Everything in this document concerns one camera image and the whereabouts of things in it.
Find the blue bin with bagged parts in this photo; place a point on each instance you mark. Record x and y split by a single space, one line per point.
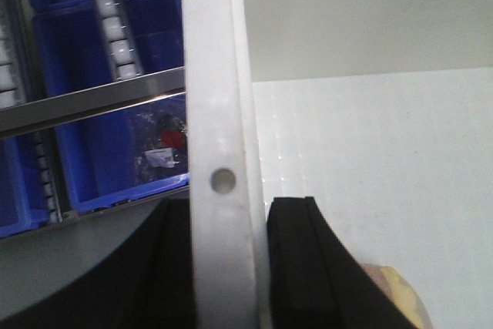
125 155

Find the blue storage bin upper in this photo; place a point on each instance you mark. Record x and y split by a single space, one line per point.
72 51

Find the grey metal shelf frame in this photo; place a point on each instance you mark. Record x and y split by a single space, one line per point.
86 103

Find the pink round plush toy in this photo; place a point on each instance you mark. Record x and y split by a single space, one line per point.
400 293

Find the white roller track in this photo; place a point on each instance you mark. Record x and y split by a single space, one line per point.
120 47

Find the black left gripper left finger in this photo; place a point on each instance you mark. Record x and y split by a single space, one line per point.
147 282

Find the white plastic tote box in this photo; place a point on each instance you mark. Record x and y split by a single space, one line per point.
381 110

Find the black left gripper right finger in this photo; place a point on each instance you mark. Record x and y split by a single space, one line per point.
314 280

